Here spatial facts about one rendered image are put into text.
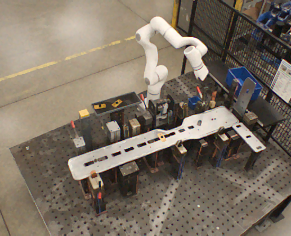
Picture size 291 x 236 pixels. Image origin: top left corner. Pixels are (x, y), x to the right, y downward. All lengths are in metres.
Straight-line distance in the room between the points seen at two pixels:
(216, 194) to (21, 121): 2.53
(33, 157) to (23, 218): 0.75
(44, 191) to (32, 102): 1.96
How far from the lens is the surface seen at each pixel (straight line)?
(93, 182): 1.96
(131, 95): 2.34
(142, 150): 2.18
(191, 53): 2.11
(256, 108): 2.65
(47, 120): 3.87
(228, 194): 2.44
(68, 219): 2.27
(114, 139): 2.22
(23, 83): 4.50
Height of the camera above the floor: 2.72
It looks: 46 degrees down
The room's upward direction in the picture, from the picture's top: 4 degrees clockwise
